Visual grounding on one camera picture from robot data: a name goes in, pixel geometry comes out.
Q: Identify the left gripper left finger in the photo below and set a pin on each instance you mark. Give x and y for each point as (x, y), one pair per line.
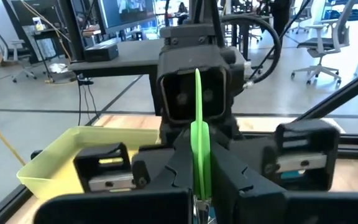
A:
(120, 211)

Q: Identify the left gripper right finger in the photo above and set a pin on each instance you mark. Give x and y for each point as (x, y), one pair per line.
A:
(291, 211)

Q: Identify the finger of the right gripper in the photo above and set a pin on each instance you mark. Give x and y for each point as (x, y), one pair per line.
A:
(169, 171)
(238, 168)

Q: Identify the deep green silicone spatula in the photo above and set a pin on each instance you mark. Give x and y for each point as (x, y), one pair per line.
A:
(200, 140)

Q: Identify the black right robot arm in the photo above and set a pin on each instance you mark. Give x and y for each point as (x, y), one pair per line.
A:
(211, 15)

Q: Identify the blue plastic bin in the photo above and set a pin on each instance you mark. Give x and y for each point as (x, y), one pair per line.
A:
(291, 175)

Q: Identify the yellow plastic bin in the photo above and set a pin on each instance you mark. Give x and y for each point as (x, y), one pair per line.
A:
(51, 168)

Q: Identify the white office chair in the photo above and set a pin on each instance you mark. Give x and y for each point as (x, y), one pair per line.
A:
(322, 43)

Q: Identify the grey desk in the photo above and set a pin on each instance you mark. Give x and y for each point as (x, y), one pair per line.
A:
(129, 56)

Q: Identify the black office table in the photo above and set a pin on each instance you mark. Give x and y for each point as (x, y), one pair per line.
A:
(244, 34)

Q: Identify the person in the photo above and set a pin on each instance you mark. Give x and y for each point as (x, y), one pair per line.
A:
(182, 11)
(280, 18)

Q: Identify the small black desktop box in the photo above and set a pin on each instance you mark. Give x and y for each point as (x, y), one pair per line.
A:
(101, 53)

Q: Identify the monitor with blue screen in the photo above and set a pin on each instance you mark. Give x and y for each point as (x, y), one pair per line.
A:
(126, 12)

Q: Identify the grey office chair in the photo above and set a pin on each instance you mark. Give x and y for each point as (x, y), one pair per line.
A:
(14, 53)

